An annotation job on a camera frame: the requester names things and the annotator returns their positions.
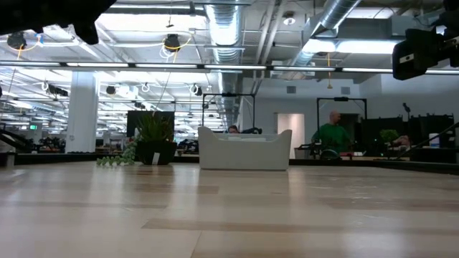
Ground seated person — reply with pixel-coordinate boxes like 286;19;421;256
390;135;413;153

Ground standing person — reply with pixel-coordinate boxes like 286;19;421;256
311;110;354;159

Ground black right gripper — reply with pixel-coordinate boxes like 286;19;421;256
392;28;448;81

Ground yellow hanging cord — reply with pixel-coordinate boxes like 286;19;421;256
326;52;334;90

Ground black ceiling mounted device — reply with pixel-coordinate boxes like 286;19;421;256
6;31;28;51
164;32;181;54

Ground white plastic basket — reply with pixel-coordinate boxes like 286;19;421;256
197;125;293;171

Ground black tall stand frame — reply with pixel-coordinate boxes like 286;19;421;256
201;92;257;130
316;96;368;145

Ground white building column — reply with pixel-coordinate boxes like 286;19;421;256
65;70;100;154

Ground potted green succulent plant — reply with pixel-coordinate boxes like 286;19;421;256
95;111;178;167

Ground long ceiling light strip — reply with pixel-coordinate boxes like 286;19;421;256
0;59;459;75

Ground white doorway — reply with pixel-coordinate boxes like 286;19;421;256
276;113;306;159

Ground black monitor screen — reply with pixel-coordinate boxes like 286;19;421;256
126;110;176;138

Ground small green background plant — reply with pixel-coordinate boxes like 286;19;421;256
379;128;400;146

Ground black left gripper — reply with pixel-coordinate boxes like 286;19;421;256
0;0;118;46

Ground silver spiral ceiling duct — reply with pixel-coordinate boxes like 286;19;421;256
285;0;362;68
205;0;245;65

